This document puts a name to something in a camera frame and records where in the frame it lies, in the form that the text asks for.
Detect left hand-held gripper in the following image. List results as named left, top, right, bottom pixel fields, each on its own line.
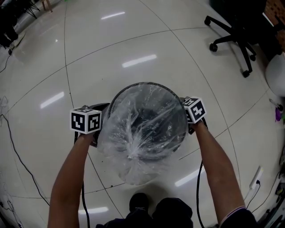
left=69, top=102, right=111, bottom=148

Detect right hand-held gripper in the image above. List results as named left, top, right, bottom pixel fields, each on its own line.
left=180, top=96, right=209, bottom=135

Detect black mesh waste bin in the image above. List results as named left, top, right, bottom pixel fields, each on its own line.
left=107, top=81, right=189, bottom=179

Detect clear plastic bin liner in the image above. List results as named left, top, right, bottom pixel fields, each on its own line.
left=97, top=82, right=189, bottom=186

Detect person's left forearm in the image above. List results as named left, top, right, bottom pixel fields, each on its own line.
left=47, top=133, right=95, bottom=228

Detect person's right forearm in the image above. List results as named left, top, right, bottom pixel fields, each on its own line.
left=191, top=121, right=247, bottom=226

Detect purple cloth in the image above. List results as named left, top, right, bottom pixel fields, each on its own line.
left=274, top=106, right=283, bottom=122

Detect white egg-shaped toilet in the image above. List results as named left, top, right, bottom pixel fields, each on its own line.
left=265, top=54, right=285, bottom=98

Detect white power strip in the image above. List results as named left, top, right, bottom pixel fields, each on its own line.
left=249, top=165, right=265, bottom=190

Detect black mesh office chair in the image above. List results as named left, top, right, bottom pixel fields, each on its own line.
left=204, top=0, right=285, bottom=79

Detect person's black shoe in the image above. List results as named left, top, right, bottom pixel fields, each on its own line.
left=129, top=192, right=150, bottom=213

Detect person's dark trousers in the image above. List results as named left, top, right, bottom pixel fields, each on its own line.
left=95, top=197, right=194, bottom=228

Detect person's dark shirt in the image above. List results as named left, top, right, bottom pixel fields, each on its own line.
left=216, top=205, right=258, bottom=228

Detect thick black floor cable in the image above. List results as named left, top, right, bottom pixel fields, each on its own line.
left=0, top=114, right=51, bottom=207

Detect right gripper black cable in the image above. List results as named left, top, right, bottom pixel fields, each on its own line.
left=195, top=159, right=206, bottom=228

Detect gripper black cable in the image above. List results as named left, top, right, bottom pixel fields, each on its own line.
left=81, top=181, right=91, bottom=228
left=195, top=159, right=206, bottom=228

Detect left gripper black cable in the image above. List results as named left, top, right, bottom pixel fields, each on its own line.
left=81, top=181, right=91, bottom=228

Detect black power strip cable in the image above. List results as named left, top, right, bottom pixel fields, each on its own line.
left=244, top=180, right=262, bottom=209

